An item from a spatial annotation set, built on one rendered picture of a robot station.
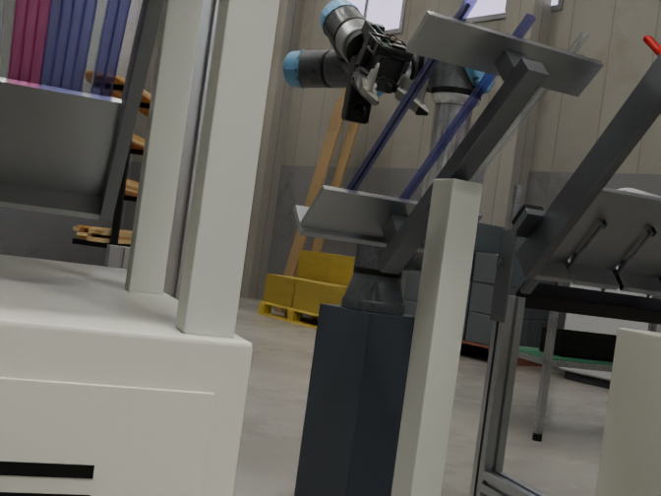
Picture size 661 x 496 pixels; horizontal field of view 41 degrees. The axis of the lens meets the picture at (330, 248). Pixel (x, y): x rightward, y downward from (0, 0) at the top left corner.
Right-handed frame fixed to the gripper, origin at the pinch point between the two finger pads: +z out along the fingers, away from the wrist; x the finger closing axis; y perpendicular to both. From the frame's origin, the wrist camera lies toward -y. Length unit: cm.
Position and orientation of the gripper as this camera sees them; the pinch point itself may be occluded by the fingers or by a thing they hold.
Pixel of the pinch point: (398, 109)
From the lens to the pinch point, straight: 145.4
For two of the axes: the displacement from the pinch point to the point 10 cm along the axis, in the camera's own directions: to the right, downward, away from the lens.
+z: 3.1, 5.8, -7.5
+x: 8.8, 1.2, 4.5
